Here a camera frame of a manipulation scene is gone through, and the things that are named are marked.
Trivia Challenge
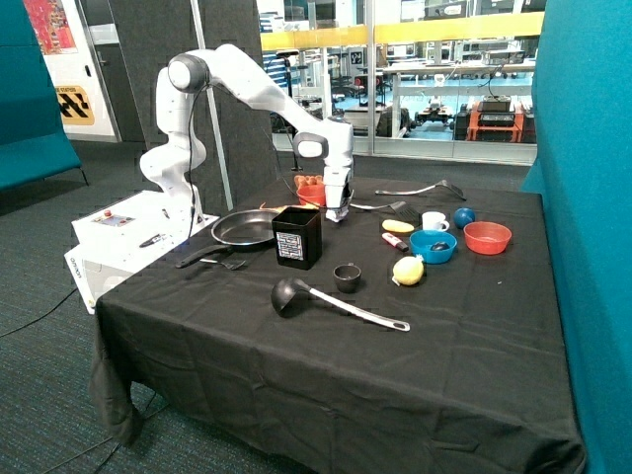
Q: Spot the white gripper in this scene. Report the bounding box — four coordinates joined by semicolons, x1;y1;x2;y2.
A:
323;166;353;211

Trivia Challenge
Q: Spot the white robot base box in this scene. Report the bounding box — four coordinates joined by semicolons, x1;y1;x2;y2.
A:
65;191;217;315

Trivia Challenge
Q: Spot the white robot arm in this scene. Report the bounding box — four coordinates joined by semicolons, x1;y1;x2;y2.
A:
140;44;354;222

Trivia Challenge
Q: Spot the red bowl with toys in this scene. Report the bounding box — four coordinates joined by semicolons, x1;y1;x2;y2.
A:
296;184;326;206

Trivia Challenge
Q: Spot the brown teddy toy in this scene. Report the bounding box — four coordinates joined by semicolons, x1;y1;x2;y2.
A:
293;175;323;190

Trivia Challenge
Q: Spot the yellow brown toy lizard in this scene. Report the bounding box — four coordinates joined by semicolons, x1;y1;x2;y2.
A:
259;202;300;213

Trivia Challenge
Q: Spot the black square bin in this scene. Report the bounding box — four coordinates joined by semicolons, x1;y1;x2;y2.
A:
273;206;322;271

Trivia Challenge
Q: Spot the yellow potato toy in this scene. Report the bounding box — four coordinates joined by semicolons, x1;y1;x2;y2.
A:
381;219;415;234

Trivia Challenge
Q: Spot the black slotted spatula near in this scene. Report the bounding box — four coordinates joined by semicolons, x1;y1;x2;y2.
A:
351;201;422;226

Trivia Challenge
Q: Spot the red white marker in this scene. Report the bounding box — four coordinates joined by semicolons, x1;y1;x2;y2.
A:
381;232;409;252

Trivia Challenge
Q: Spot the black frying pan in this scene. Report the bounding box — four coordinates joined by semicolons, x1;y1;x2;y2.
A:
176;209;279;269

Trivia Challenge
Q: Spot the small black cup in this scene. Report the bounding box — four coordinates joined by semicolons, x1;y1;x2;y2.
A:
333;263;361;293

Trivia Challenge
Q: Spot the white mug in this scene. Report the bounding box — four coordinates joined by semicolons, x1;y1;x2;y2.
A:
422;211;450;231

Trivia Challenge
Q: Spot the yellow lemon toy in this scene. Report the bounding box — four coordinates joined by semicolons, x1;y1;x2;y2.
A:
392;256;425;286

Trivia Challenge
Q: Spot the black spatula far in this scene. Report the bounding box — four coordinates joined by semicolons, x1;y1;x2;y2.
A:
374;180;467;200

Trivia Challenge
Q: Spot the blue plastic bowl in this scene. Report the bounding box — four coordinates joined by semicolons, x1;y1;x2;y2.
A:
410;230;457;265

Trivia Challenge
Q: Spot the dark object in blue bowl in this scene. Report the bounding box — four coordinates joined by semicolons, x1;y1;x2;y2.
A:
431;242;450;252

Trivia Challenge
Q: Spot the black fork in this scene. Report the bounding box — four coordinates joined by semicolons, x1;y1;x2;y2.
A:
199;259;246;271

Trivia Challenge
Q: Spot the blue ball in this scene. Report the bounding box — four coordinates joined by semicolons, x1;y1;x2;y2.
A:
453;207;476;229

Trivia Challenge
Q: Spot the black tablecloth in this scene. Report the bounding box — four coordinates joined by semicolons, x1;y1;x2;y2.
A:
89;190;588;473

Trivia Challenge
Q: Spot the red plastic bowl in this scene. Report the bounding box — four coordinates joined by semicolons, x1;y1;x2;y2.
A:
463;221;513;256

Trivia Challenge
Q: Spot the black ladle steel handle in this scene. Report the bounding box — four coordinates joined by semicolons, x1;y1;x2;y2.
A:
271;277;411;332

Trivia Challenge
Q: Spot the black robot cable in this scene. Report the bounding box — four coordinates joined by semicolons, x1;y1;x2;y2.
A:
182;83;327;243

